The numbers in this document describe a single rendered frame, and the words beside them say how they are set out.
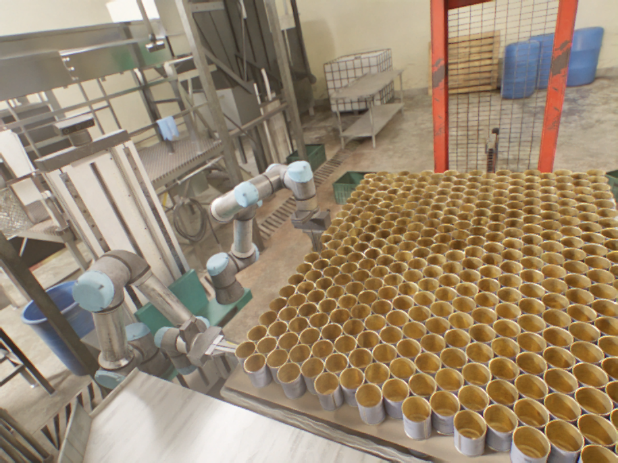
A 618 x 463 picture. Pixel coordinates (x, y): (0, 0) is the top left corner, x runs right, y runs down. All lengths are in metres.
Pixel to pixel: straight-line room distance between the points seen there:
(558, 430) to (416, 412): 0.31
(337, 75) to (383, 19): 1.86
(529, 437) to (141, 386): 1.15
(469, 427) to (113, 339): 1.13
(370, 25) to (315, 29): 1.44
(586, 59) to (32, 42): 8.33
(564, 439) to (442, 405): 0.26
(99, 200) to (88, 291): 0.52
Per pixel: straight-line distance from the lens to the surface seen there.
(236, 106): 4.93
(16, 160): 2.96
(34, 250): 4.58
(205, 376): 2.32
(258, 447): 1.14
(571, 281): 1.41
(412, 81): 9.92
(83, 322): 3.28
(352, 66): 8.63
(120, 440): 1.36
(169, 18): 3.88
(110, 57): 3.41
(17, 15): 9.23
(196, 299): 1.97
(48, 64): 3.16
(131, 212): 1.79
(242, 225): 1.70
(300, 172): 1.17
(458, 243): 1.50
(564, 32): 2.02
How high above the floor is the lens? 2.02
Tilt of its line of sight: 31 degrees down
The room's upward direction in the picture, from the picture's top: 12 degrees counter-clockwise
